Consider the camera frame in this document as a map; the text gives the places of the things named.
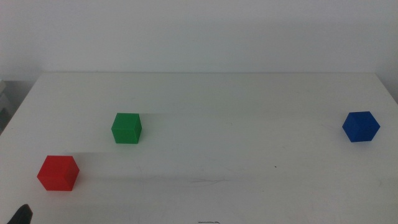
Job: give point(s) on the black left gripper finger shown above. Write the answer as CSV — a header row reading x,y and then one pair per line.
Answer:
x,y
21,216

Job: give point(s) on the red cube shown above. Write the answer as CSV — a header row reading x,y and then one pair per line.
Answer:
x,y
57,174

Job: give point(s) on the green cube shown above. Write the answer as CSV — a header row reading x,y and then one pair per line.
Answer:
x,y
126,129

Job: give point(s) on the blue cube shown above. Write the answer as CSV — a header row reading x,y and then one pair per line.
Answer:
x,y
360,127

